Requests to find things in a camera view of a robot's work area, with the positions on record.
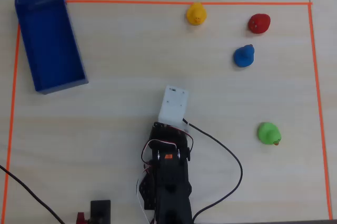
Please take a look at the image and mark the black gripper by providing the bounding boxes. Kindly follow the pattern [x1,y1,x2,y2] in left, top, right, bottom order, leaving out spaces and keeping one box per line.
[148,121,194,154]

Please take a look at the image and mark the blue rubber duck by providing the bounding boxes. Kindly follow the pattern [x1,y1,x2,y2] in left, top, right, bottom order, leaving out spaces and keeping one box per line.
[232,44,255,68]

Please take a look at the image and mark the green rubber duck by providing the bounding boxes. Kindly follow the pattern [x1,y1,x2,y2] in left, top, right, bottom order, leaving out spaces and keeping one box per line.
[257,122,282,147]

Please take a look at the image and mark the yellow rubber duck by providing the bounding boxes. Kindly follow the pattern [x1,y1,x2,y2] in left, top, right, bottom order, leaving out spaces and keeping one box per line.
[186,2,207,26]

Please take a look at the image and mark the red rubber duck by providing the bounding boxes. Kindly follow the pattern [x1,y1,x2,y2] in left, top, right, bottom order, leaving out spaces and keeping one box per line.
[247,13,271,34]

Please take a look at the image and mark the blue plastic box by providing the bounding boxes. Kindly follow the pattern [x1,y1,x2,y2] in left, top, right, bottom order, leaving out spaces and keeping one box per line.
[14,0,90,95]

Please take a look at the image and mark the black clamp block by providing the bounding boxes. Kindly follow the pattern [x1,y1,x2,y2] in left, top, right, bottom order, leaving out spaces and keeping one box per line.
[90,199,112,224]

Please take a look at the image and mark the orange tape strip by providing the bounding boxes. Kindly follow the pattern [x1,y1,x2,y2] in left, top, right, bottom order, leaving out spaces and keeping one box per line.
[307,4,333,220]
[64,0,313,6]
[1,24,22,220]

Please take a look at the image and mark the red white black servo wires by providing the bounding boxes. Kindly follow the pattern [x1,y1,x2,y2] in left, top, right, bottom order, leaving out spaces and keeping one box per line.
[136,128,194,224]

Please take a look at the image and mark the white camera housing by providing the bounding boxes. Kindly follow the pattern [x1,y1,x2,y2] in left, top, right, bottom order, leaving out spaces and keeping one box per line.
[157,85,190,133]

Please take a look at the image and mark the black camera cable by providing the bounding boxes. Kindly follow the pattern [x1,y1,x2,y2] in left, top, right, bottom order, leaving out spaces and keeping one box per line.
[182,118,243,221]

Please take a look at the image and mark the red clamp handle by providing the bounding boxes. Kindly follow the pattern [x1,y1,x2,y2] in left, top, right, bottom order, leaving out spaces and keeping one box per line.
[76,211,88,224]

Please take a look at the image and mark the black table cable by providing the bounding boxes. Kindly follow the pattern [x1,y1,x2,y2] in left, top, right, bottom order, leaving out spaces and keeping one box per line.
[0,164,66,224]

